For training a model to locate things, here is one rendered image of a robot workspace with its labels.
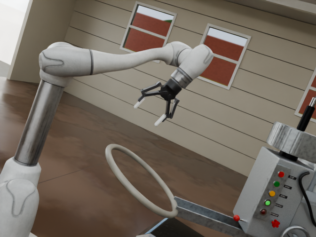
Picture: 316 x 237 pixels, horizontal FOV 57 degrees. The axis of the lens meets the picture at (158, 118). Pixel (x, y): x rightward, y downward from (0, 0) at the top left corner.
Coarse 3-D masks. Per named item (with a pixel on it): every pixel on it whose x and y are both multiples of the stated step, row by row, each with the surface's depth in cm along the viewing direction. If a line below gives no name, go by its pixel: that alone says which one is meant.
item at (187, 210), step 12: (180, 204) 157; (192, 204) 158; (180, 216) 147; (192, 216) 147; (204, 216) 147; (216, 216) 159; (228, 216) 160; (216, 228) 149; (228, 228) 149; (240, 228) 161
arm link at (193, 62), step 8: (200, 48) 128; (208, 48) 128; (184, 56) 131; (192, 56) 128; (200, 56) 127; (208, 56) 128; (184, 64) 129; (192, 64) 128; (200, 64) 128; (208, 64) 131; (192, 72) 129; (200, 72) 130
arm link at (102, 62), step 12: (156, 48) 137; (168, 48) 138; (180, 48) 137; (96, 60) 110; (108, 60) 113; (120, 60) 116; (132, 60) 120; (144, 60) 127; (168, 60) 139; (96, 72) 113
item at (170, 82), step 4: (168, 80) 133; (172, 80) 131; (168, 84) 131; (172, 84) 130; (176, 84) 130; (164, 88) 132; (168, 88) 133; (172, 88) 130; (176, 88) 131; (180, 88) 132; (168, 92) 133; (172, 92) 134; (176, 92) 132; (164, 96) 134; (172, 96) 134
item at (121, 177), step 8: (112, 144) 151; (128, 152) 165; (112, 160) 132; (136, 160) 169; (112, 168) 129; (120, 176) 126; (152, 176) 170; (128, 184) 125; (160, 184) 167; (136, 192) 124; (168, 192) 162; (144, 200) 125; (152, 208) 126; (160, 208) 129; (168, 216) 133
